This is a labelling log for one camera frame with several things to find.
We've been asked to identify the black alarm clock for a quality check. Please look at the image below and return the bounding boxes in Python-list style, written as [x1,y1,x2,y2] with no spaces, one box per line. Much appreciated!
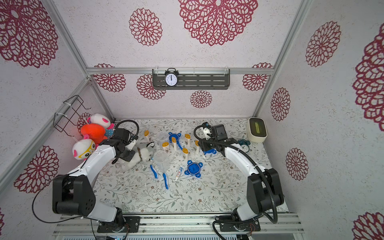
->
[165,68,179,87]

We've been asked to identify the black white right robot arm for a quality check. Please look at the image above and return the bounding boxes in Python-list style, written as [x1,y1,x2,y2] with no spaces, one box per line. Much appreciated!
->
[193,122,284,240]

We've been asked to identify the clear plastic container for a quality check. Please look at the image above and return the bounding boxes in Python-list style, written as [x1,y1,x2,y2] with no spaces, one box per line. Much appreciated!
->
[154,151,171,173]
[156,131,169,148]

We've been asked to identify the yellow cap bottle back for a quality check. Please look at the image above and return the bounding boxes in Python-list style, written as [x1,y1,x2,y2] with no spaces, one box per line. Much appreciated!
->
[185,134,191,148]

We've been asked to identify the blue lid front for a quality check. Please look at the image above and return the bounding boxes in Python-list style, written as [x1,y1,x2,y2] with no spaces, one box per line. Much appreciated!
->
[184,160,203,178]

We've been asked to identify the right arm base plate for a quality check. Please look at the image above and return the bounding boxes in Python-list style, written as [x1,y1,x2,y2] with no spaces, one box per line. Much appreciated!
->
[215,216,261,232]

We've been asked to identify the white pink plush top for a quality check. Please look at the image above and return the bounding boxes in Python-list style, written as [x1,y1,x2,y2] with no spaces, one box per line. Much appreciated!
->
[87,114,115,130]

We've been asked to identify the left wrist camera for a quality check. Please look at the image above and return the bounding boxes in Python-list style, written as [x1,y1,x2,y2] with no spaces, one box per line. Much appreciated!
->
[126,139,137,151]

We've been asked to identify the blue toothbrush case back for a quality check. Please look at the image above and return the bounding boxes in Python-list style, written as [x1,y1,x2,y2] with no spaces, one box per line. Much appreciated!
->
[177,141,183,150]

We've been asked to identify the teal small object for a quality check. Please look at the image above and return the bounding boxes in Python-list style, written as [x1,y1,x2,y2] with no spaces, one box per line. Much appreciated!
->
[238,139,251,153]

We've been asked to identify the red orange plush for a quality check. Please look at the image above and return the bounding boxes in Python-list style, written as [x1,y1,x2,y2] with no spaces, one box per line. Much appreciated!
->
[81,124,108,145]

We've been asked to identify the cream box green window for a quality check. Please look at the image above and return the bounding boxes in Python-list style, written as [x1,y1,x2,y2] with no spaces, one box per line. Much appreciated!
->
[246,117,268,143]

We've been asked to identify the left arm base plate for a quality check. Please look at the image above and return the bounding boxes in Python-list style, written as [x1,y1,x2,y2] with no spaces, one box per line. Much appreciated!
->
[97,216,141,233]

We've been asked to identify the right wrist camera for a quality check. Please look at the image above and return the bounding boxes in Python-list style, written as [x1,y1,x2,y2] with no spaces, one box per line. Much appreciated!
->
[202,122,212,140]

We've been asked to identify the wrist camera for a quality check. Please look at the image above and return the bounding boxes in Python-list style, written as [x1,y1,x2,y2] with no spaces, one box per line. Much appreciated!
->
[202,122,212,140]
[126,139,137,151]

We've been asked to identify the black wire basket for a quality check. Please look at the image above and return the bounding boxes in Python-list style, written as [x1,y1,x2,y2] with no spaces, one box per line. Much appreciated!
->
[53,95,92,138]

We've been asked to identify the small toothpaste tube front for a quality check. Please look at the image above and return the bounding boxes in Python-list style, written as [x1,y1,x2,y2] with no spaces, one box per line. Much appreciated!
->
[175,166,184,182]

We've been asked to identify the white plush yellow glasses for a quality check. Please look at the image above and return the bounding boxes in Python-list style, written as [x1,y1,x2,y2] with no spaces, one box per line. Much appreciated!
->
[72,135,98,160]

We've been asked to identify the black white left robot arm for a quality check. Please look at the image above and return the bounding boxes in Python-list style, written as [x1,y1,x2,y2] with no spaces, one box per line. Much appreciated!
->
[49,120,140,232]

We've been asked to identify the grey wall shelf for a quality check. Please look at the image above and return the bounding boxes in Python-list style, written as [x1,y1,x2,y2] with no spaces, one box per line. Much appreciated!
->
[152,69,231,90]

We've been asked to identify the blue lid right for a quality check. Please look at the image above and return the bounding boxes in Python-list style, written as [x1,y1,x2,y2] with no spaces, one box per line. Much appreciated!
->
[203,149,217,155]

